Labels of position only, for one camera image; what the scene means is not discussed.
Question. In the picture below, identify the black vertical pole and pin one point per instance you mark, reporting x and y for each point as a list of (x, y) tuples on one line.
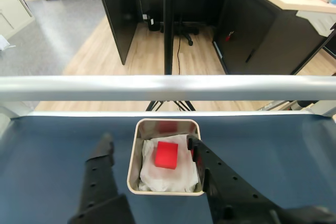
[(168, 24)]

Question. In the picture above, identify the black office chair base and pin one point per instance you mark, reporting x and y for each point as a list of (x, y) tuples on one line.
[(187, 32)]

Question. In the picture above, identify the black desk cabinet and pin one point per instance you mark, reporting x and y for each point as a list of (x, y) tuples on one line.
[(249, 24)]

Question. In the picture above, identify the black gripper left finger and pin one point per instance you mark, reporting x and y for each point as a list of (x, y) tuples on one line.
[(99, 182)]

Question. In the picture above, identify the red key tag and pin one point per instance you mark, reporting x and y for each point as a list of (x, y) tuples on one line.
[(229, 36)]

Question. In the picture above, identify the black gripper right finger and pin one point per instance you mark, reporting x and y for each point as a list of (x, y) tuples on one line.
[(231, 197)]

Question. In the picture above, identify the small black box device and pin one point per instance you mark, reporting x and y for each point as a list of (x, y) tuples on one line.
[(153, 24)]

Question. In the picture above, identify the white tissue paper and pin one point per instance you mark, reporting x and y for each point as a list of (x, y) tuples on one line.
[(157, 182)]

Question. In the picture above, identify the white paper sheet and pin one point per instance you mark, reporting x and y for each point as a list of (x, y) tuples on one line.
[(4, 43)]

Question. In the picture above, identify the aluminium frame rail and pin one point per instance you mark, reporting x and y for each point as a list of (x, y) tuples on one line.
[(105, 87)]

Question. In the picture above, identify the square metal box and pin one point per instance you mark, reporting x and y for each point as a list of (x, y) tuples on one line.
[(132, 161)]

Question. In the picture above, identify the red cube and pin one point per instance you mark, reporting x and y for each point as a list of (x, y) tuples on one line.
[(166, 155)]

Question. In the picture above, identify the white drawer unit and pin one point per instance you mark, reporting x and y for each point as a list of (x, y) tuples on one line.
[(317, 22)]

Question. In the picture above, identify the white storage cabinet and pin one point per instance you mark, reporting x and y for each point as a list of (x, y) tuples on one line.
[(10, 11)]

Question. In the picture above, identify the black desk partition panel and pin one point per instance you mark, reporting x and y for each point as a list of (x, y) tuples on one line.
[(118, 19)]

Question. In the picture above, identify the black tripod legs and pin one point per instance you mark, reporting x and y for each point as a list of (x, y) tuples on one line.
[(155, 105)]

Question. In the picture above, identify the black slanted stand leg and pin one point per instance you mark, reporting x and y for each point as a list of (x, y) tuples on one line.
[(315, 48)]

